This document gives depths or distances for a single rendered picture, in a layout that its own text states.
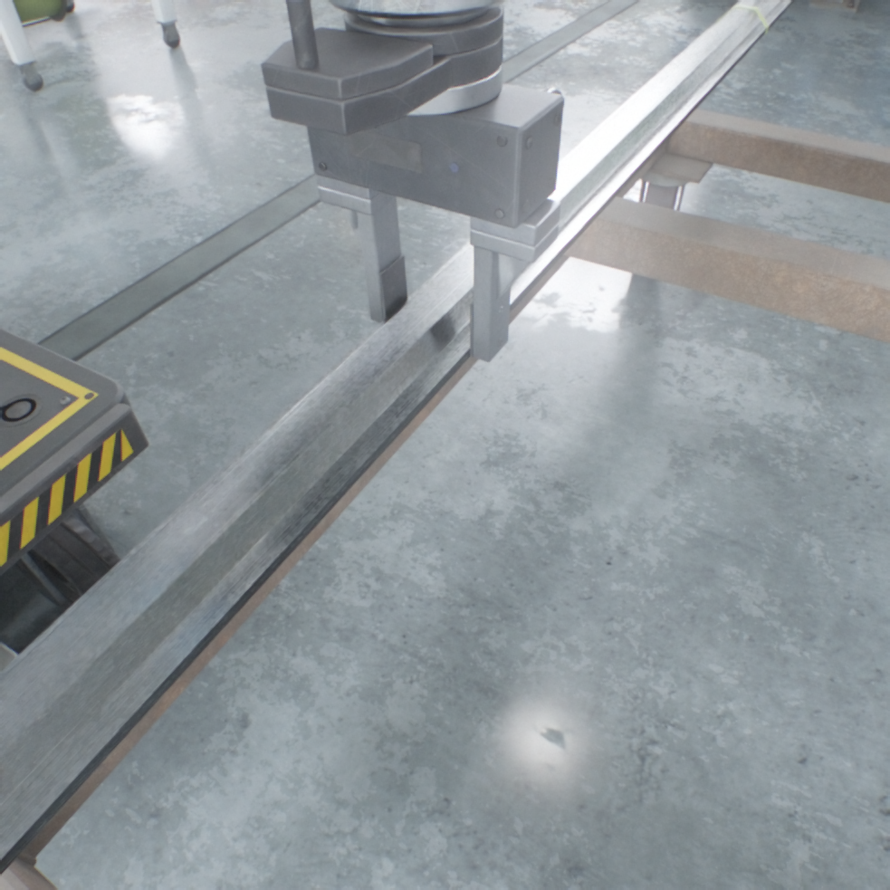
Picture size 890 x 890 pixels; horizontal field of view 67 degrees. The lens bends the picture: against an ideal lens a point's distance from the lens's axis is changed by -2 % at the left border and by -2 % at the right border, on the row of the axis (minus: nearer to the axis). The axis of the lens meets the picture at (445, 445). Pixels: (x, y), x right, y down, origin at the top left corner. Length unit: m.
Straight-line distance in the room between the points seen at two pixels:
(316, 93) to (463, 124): 0.08
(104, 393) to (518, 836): 0.58
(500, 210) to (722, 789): 0.63
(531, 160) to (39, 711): 0.31
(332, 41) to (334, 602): 0.66
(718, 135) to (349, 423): 0.97
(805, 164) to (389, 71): 0.99
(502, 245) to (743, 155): 0.90
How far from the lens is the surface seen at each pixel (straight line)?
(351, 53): 0.32
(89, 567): 0.81
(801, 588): 0.95
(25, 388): 0.75
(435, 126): 0.36
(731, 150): 1.25
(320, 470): 0.36
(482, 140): 0.34
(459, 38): 0.34
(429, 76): 0.33
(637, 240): 0.80
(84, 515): 0.84
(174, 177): 1.90
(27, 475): 0.66
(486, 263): 0.39
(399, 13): 0.33
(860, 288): 0.78
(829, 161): 1.23
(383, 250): 0.44
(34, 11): 3.19
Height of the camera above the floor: 0.74
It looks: 47 degrees down
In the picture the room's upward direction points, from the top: 2 degrees counter-clockwise
